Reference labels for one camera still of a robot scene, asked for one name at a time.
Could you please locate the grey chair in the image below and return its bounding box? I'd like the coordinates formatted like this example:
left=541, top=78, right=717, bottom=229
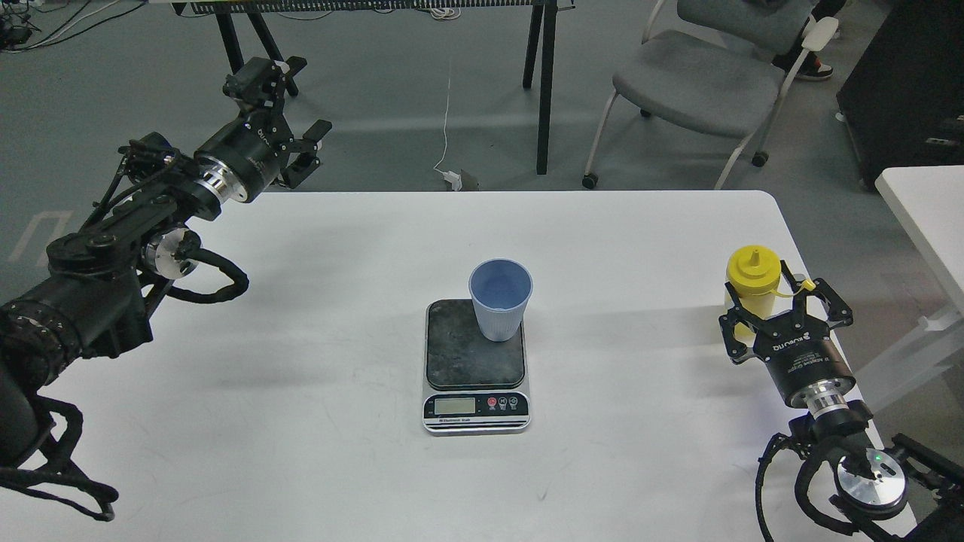
left=582, top=1, right=839, bottom=189

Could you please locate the yellow squeeze bottle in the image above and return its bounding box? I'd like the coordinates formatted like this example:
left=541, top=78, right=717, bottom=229
left=726, top=245, right=789, bottom=319

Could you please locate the white cable with plug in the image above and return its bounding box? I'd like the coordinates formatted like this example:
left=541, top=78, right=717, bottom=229
left=433, top=56, right=481, bottom=192

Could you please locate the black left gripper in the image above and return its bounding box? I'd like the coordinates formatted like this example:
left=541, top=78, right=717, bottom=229
left=195, top=57, right=333, bottom=205

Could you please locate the black table frame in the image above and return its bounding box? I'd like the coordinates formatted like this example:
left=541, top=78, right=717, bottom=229
left=172, top=1, right=563, bottom=175

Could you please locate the digital kitchen scale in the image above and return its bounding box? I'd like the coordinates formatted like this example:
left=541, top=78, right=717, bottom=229
left=421, top=299, right=532, bottom=436

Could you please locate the black cabinet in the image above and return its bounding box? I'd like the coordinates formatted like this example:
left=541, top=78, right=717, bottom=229
left=837, top=1, right=963, bottom=191

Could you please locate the blue plastic cup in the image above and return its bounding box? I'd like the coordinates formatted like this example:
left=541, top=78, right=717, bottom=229
left=468, top=258, right=534, bottom=343

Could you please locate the floor cables top left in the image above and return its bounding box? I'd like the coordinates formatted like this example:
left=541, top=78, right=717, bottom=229
left=0, top=0, right=148, bottom=53

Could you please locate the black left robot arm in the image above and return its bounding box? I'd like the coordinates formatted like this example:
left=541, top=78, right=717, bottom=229
left=2, top=57, right=332, bottom=522

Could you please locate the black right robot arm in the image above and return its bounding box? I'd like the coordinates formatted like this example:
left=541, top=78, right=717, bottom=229
left=718, top=264, right=963, bottom=541

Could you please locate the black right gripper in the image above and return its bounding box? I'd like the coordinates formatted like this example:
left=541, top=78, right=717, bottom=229
left=718, top=260, right=858, bottom=411

